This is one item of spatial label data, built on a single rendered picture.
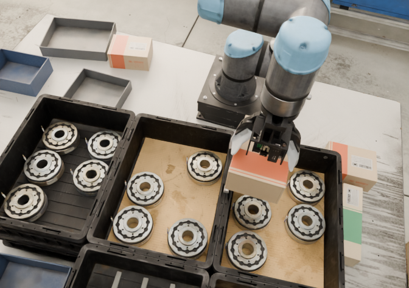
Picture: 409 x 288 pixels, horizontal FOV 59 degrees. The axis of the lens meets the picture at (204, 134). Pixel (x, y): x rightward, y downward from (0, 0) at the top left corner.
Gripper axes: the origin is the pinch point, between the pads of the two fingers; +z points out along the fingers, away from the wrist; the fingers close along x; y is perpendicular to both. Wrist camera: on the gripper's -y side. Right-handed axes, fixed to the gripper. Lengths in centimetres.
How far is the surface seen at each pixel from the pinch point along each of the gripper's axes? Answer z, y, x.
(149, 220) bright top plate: 23.6, 13.7, -22.8
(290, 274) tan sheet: 26.6, 14.7, 15.5
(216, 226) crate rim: 18.0, 11.9, -5.6
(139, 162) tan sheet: 26.9, -3.6, -33.1
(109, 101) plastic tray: 40, -32, -58
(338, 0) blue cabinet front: 76, -193, 29
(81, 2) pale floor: 111, -171, -161
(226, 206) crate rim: 16.7, 6.7, -4.6
